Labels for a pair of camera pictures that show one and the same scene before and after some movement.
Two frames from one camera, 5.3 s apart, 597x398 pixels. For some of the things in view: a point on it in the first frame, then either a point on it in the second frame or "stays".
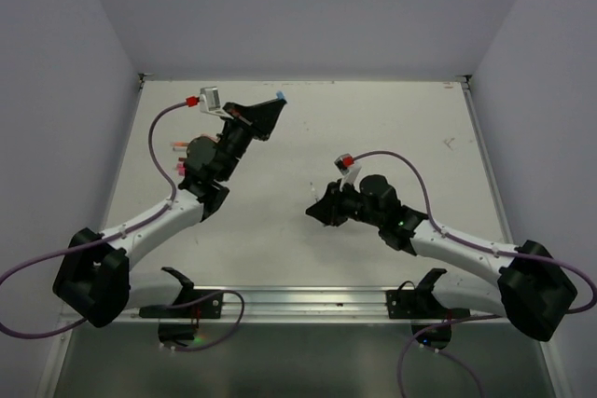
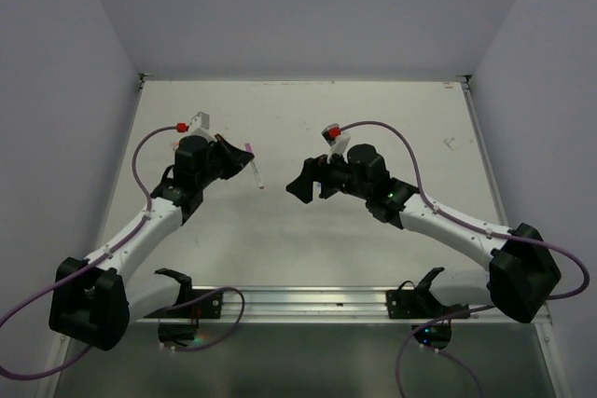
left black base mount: (178, 322) stays
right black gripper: (328, 209) -> (314, 168)
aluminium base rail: (302, 308) stays
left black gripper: (257, 119) -> (236, 159)
